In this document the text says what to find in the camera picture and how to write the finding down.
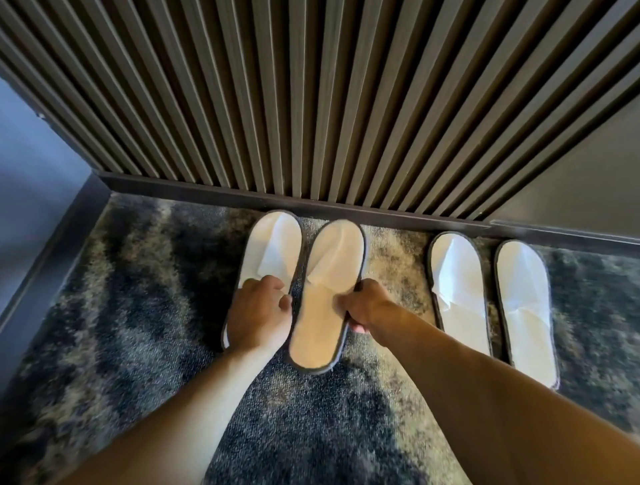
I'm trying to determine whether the person's right hand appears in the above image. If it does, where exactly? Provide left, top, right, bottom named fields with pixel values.
left=342, top=278, right=404, bottom=337

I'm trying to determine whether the person's left hand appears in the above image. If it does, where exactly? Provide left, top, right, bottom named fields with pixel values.
left=225, top=275, right=295, bottom=356

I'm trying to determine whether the white disposable slipper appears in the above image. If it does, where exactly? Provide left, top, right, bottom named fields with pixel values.
left=221, top=210, right=304, bottom=350
left=426, top=231, right=494, bottom=358
left=493, top=239, right=560, bottom=391
left=287, top=219, right=367, bottom=375

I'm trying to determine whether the person's right forearm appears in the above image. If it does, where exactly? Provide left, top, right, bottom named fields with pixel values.
left=372, top=302, right=640, bottom=485

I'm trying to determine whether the person's left forearm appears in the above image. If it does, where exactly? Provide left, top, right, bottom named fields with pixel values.
left=60, top=344, right=293, bottom=485

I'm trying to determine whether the dark baseboard strip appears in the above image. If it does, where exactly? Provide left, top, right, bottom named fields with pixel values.
left=92, top=170, right=640, bottom=256

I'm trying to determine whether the dark slatted wood panel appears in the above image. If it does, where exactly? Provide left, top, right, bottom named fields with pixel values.
left=0, top=0, right=640, bottom=224

